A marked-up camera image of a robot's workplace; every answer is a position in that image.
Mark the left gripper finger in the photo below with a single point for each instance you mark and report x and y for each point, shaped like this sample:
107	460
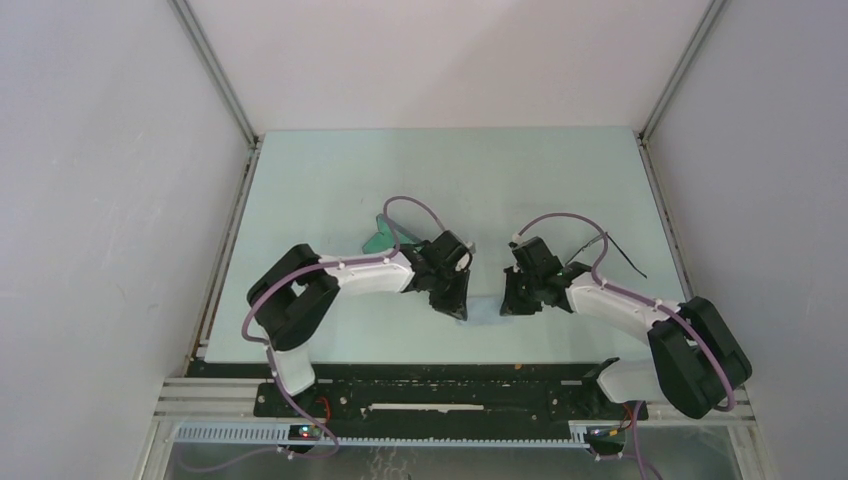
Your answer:
460	308
443	302

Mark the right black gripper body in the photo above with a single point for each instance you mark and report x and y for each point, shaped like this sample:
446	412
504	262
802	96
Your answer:
530	283

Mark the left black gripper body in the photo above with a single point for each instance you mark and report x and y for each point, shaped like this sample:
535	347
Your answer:
451	280

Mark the light blue cleaning cloth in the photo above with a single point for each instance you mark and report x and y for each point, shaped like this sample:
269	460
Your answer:
485	311

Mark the grey-blue glasses case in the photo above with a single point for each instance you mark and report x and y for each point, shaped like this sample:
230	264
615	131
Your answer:
383	238

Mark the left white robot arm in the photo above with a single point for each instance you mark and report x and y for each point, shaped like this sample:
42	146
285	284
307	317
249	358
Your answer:
289	302

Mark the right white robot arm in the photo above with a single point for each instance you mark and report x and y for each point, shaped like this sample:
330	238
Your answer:
695	358

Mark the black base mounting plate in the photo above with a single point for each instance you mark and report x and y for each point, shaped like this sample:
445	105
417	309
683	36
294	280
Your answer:
464	401

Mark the grey slotted cable duct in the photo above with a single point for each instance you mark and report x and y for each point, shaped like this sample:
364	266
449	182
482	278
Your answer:
285	434

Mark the right aluminium frame post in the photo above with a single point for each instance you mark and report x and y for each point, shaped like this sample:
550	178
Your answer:
697	41

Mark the aluminium frame post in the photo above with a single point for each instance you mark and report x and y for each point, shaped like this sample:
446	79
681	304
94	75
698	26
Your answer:
191	24
697	41

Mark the left aluminium frame post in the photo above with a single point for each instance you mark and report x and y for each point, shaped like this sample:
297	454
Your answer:
191	24

